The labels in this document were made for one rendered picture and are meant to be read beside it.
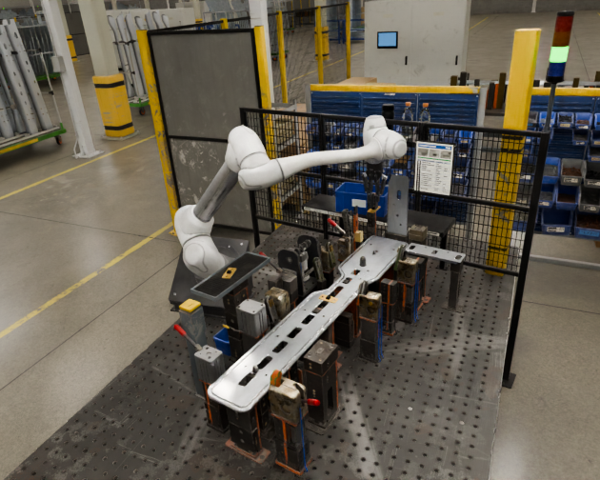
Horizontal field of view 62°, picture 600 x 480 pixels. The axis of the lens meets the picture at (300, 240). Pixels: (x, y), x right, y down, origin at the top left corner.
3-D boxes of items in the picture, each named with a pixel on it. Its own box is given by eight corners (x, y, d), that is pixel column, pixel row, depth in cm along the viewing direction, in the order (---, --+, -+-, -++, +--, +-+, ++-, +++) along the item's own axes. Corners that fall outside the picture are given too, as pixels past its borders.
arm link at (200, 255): (203, 286, 259) (183, 274, 239) (192, 256, 267) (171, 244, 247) (230, 271, 258) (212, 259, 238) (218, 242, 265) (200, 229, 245)
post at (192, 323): (207, 402, 209) (190, 315, 189) (193, 395, 213) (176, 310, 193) (218, 390, 215) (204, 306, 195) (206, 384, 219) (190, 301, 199)
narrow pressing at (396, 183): (406, 236, 269) (409, 176, 254) (387, 231, 275) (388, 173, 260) (407, 235, 270) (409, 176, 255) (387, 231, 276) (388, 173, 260)
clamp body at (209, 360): (223, 438, 191) (210, 365, 175) (202, 427, 197) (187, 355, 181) (239, 421, 199) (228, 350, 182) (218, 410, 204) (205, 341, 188)
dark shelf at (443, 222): (443, 238, 265) (443, 232, 263) (301, 210, 310) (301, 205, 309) (455, 222, 281) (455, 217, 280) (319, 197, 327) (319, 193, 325)
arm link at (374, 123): (358, 148, 232) (371, 155, 221) (358, 114, 225) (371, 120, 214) (379, 144, 235) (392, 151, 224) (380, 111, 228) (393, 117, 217)
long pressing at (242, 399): (251, 419, 162) (250, 415, 161) (200, 394, 173) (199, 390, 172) (410, 244, 263) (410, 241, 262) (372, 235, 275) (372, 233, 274)
